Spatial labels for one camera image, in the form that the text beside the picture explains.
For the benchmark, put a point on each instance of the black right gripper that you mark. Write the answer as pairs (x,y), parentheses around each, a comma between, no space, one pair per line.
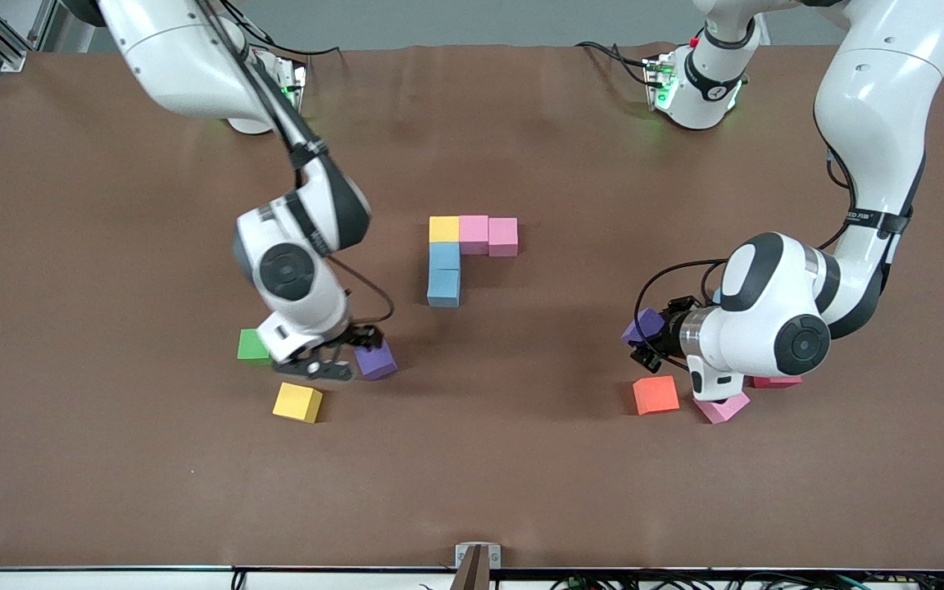
(362,335)

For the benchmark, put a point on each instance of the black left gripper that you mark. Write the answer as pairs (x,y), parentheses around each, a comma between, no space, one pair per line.
(670,332)

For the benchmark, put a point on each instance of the purple foam cube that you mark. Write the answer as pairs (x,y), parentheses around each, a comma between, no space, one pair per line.
(379,360)
(640,326)

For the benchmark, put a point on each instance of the orange foam cube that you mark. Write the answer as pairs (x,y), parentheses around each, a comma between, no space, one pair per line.
(655,395)

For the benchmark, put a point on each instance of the yellow foam cube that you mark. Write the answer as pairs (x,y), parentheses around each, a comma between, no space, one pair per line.
(443,229)
(297,402)

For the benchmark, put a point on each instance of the blue foam cube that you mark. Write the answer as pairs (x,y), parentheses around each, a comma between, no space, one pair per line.
(717,295)
(443,288)
(443,256)

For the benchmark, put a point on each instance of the pink foam cube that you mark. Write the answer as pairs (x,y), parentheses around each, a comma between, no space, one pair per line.
(503,238)
(726,410)
(474,234)

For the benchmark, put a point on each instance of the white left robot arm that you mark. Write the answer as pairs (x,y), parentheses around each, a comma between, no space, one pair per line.
(767,328)

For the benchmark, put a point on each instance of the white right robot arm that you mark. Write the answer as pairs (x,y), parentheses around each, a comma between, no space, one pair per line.
(292,270)

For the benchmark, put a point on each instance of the green foam cube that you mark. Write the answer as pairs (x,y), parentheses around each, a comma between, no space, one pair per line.
(249,346)

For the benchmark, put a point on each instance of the red foam cube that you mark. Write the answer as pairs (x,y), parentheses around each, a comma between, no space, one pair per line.
(777,382)

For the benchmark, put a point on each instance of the brown table cover sheet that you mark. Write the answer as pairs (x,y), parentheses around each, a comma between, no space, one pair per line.
(472,475)

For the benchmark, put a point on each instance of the grey connector plate green light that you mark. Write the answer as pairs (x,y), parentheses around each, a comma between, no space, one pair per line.
(295,80)
(659,82)

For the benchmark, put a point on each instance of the small grey metal bracket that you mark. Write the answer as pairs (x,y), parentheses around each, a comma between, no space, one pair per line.
(462,557)

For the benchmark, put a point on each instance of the brown camera mount strip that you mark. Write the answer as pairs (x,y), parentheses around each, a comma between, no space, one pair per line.
(472,574)

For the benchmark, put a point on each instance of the white table edge rail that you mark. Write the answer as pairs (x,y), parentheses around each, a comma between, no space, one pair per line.
(111,580)

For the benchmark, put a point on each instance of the aluminium frame profile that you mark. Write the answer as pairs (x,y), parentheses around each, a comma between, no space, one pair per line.
(11,56)

